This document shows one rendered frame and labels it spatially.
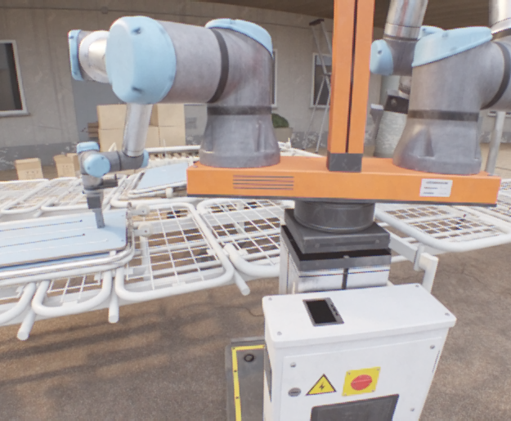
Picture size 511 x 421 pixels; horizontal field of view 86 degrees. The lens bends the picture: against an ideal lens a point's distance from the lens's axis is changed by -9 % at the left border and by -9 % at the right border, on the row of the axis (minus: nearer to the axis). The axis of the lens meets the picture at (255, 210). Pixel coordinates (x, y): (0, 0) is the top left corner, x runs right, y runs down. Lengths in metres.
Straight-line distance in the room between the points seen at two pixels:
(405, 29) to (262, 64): 0.36
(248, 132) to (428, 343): 0.45
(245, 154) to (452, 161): 0.33
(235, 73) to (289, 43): 7.68
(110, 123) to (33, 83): 3.00
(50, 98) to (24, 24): 1.39
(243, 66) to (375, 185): 0.28
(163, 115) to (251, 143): 4.23
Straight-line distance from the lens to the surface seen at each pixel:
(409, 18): 0.77
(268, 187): 0.50
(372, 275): 0.59
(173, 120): 4.74
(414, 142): 0.57
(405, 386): 0.63
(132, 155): 1.11
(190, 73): 0.46
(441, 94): 0.57
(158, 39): 0.45
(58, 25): 7.36
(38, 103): 7.28
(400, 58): 0.78
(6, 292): 1.28
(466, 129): 0.58
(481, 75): 0.59
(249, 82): 0.51
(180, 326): 1.60
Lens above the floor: 1.00
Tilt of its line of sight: 19 degrees down
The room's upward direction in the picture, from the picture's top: straight up
